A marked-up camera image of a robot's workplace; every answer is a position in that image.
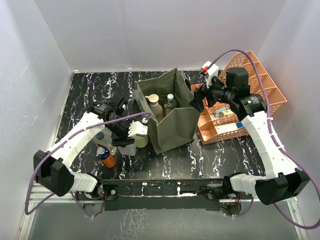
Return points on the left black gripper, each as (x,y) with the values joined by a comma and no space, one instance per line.
(122,140)

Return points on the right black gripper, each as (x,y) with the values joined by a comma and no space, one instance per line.
(199,95)

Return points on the white rectangular bottle black cap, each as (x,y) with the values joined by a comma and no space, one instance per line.
(128,150)

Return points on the beige pump lotion bottle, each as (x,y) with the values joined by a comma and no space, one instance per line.
(155,106)

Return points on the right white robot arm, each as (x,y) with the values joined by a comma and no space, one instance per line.
(283,179)

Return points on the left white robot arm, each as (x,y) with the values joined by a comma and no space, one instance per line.
(52,168)

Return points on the olive green canvas bag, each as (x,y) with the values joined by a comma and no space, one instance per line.
(179,126)

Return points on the clear square bottle far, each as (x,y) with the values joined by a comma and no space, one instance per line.
(106,133)

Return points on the clear square bottle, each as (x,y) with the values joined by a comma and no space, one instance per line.
(99,140)
(106,133)

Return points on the yellow-green pump soap bottle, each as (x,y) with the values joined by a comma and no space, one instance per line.
(141,141)

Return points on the clear square bottle near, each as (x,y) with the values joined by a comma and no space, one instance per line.
(99,140)

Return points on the orange spray bottle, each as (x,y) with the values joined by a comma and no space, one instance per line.
(105,156)

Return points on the small boxes in tray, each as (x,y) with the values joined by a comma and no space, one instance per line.
(222,112)

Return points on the orange low basket tray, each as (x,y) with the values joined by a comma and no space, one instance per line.
(213,129)

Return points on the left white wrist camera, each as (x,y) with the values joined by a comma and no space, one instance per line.
(138,128)

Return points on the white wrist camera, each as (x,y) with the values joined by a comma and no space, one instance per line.
(138,128)
(209,70)

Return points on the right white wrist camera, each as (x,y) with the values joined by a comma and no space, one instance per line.
(209,70)

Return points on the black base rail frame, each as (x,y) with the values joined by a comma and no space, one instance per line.
(157,194)

